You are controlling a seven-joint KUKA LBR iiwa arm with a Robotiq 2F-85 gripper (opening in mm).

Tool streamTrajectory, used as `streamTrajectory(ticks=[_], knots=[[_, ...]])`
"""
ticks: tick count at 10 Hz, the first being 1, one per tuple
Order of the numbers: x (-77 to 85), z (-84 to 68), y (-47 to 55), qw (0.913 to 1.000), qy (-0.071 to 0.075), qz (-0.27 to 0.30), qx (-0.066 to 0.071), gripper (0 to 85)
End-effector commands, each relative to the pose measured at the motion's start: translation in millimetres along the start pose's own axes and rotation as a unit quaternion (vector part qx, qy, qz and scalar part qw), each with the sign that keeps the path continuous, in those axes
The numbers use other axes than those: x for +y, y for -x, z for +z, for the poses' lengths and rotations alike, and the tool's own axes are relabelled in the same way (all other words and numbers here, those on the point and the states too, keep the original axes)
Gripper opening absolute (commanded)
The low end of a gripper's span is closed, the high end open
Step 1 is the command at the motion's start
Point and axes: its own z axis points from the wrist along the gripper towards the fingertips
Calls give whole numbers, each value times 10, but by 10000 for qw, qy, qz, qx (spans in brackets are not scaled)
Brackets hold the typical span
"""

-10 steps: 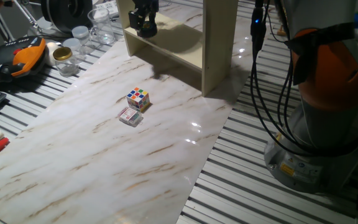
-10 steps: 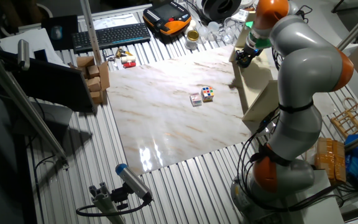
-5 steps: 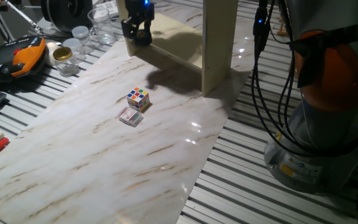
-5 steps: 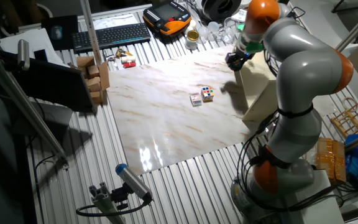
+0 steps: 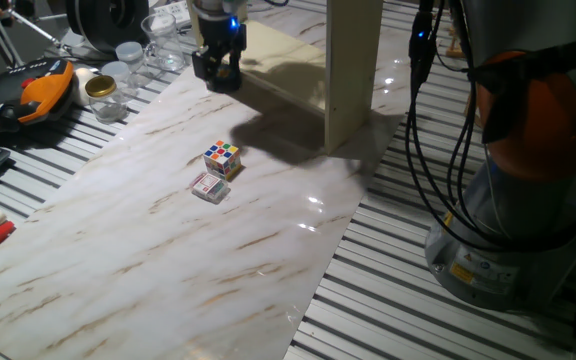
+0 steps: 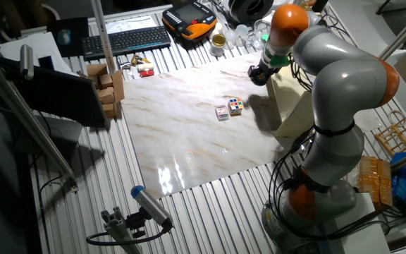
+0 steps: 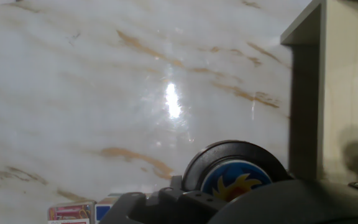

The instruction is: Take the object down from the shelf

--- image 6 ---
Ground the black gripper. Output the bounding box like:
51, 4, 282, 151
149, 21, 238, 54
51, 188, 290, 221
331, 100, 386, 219
247, 60, 281, 84

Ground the white rubik's cube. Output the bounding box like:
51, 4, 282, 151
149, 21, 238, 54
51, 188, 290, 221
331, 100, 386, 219
227, 97, 245, 116

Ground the red white card box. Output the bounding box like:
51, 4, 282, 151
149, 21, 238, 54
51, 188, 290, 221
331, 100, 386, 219
214, 104, 230, 122

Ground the beige wooden shelf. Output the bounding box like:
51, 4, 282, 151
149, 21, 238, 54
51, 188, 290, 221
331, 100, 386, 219
265, 63, 316, 139

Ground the clear glass mug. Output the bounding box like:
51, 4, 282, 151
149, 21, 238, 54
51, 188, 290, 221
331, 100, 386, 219
251, 19, 271, 51

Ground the translucent plastic container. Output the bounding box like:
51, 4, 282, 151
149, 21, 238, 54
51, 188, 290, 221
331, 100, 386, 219
223, 29, 238, 46
235, 23, 250, 40

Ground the glass jar gold lid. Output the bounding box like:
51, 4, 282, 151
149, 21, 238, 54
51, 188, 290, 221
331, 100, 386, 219
210, 33, 228, 58

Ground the white egg-shaped bottle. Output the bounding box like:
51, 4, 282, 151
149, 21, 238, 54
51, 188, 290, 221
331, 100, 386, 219
209, 21, 224, 39

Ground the black round spool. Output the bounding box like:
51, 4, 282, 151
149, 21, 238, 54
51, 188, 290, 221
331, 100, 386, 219
227, 0, 275, 25

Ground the orange black teach pendant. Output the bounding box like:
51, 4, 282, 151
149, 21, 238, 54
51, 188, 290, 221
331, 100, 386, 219
161, 1, 219, 41

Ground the white marble pattern sheet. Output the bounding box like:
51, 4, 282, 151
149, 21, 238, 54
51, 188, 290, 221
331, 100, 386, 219
120, 51, 288, 200

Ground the white pipe fitting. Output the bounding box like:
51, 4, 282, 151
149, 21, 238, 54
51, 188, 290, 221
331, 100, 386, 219
137, 62, 156, 73

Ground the black computer keyboard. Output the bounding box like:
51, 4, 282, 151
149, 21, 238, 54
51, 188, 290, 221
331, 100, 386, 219
80, 25, 173, 61

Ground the printed paper sheet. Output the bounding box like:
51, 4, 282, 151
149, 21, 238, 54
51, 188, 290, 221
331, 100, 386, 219
104, 15, 159, 35

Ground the open cardboard carton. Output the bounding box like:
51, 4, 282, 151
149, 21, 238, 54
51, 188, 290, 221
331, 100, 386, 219
77, 63, 126, 120

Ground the wooden slat rack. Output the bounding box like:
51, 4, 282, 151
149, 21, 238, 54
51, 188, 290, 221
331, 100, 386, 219
374, 109, 406, 158

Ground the orange box stack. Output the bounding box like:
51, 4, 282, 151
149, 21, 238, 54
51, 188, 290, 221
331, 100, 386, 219
355, 156, 395, 210

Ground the small cardboard box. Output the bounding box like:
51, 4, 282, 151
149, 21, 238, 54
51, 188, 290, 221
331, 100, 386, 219
97, 87, 116, 105
102, 102, 118, 119
99, 73, 114, 90

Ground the dark computer mouse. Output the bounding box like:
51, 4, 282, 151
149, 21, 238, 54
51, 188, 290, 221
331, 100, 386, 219
57, 28, 72, 46

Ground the black flat monitor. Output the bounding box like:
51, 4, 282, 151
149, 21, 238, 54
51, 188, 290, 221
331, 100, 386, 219
0, 55, 111, 129

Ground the short aluminium profile stub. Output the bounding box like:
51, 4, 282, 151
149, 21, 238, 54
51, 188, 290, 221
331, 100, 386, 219
100, 206, 143, 254

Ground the black mouse pad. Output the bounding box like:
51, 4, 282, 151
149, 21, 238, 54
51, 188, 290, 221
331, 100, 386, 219
47, 16, 91, 59

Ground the white paper stack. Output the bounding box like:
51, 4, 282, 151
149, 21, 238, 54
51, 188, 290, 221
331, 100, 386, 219
0, 31, 78, 77

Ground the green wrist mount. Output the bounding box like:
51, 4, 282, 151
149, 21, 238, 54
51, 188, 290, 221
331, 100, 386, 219
261, 33, 291, 68

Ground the yellow-handled tool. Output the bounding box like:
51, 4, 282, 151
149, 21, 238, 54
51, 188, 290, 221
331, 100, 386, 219
130, 54, 152, 67

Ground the slotted aluminium post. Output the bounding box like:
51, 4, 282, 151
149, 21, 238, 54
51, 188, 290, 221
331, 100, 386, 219
90, 0, 116, 75

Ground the silver camera blue cap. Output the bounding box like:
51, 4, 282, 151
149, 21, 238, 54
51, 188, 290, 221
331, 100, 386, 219
130, 184, 175, 229

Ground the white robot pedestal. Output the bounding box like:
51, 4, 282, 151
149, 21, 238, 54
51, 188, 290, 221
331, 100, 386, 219
324, 192, 393, 254

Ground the black camera clamp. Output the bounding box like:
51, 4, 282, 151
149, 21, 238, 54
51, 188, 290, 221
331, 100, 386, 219
124, 207, 152, 239

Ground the black camera cable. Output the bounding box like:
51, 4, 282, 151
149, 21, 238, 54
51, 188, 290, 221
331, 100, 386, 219
85, 225, 173, 247

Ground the silver depth camera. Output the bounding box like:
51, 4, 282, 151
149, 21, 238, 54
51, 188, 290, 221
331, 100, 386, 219
19, 44, 35, 81

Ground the slanted aluminium frame beam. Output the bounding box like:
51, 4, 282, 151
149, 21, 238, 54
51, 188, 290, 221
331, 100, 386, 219
0, 48, 80, 193

